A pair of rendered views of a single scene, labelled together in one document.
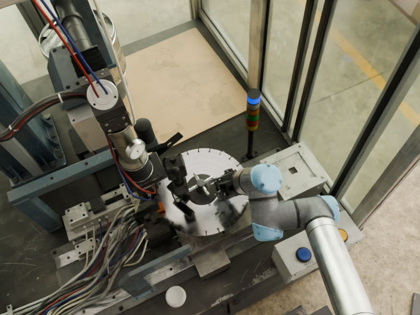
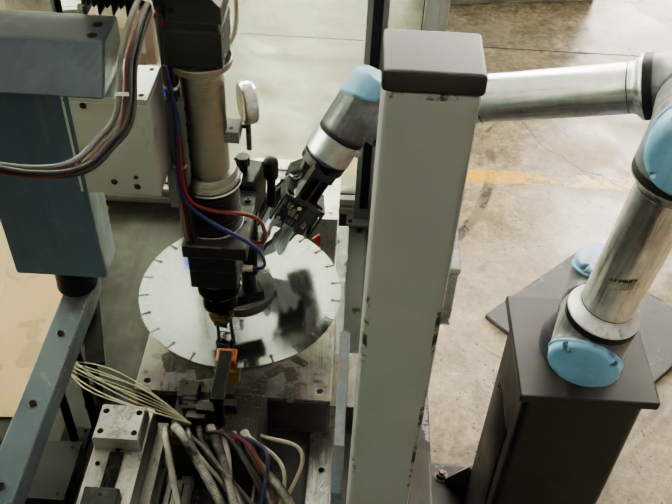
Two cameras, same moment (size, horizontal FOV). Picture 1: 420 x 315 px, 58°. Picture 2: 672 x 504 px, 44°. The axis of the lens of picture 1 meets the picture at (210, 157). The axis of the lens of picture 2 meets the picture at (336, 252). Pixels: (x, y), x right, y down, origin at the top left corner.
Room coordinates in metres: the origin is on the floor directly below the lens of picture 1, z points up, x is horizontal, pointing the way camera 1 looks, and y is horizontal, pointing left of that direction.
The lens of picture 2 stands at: (0.08, 0.87, 1.93)
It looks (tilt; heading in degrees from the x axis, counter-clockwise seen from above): 43 degrees down; 291
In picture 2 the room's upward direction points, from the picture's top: 3 degrees clockwise
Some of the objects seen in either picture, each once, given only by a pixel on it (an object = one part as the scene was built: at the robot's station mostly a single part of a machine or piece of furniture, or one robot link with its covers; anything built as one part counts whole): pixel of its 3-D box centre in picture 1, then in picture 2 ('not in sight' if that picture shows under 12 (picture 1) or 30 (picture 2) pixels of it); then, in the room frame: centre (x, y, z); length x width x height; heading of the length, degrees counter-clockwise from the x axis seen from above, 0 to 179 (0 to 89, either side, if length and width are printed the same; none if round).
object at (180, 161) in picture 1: (177, 174); (245, 214); (0.50, 0.10, 1.17); 0.06 x 0.05 x 0.20; 101
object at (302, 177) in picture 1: (290, 179); (294, 216); (0.61, -0.30, 0.82); 0.18 x 0.18 x 0.15; 20
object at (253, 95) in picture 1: (253, 96); not in sight; (0.77, -0.17, 1.14); 0.05 x 0.04 x 0.03; 20
